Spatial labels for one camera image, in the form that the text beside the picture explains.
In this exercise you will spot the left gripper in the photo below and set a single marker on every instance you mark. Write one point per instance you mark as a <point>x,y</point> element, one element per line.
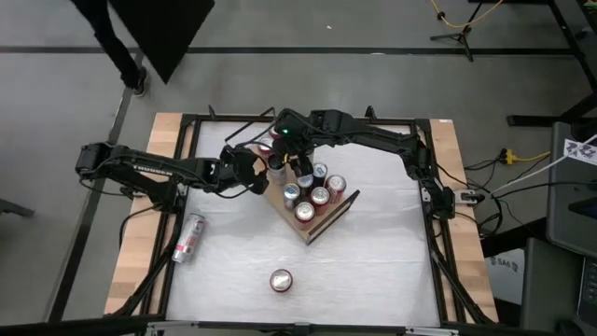
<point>240,168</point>

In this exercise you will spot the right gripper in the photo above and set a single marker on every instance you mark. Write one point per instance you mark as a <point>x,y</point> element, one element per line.
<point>298,133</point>

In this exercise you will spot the tall silver Celsius can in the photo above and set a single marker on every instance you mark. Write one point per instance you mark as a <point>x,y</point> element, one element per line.
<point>189,239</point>
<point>279,177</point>

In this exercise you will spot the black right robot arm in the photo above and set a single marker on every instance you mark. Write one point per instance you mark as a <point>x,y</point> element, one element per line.
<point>382,137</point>

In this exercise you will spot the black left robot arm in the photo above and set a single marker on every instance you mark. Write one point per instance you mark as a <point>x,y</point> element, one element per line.
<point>154,169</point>

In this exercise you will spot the white table cover sheet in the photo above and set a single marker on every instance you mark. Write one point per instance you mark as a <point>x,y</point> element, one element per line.
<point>326,303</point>

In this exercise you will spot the person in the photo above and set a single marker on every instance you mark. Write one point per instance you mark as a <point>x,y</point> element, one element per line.
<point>112,46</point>

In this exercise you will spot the black tripod stand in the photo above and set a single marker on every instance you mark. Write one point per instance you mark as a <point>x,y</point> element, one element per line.
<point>462,36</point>

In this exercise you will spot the yellow power plug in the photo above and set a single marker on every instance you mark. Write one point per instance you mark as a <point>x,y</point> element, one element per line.
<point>509,157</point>

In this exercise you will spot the white printed box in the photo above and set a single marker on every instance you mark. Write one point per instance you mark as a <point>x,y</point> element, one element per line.
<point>503,280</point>

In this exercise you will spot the black chair base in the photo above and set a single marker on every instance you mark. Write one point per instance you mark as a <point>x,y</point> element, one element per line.
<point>16,208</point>

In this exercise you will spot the grey equipment case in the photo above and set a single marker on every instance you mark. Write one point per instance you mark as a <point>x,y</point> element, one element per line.
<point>569,210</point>

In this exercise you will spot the grey bin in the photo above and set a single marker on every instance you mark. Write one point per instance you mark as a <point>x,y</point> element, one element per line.
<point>550,284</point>

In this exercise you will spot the white printed marker card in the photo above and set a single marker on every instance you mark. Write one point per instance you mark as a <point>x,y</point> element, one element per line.
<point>580,151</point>

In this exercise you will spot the black flat device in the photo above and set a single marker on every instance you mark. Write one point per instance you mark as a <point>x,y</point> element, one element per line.
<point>585,207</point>

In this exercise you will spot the dark keypad device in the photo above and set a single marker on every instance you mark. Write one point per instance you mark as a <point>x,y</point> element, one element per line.
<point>590,289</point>

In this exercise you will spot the black metal table frame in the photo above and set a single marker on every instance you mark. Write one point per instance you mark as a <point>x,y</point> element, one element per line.
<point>219,117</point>

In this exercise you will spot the black front frame rail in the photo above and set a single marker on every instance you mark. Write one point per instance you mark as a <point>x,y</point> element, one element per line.
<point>70,328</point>

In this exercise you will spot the black desk leg frame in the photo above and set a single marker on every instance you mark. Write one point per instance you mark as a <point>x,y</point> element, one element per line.
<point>536,120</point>

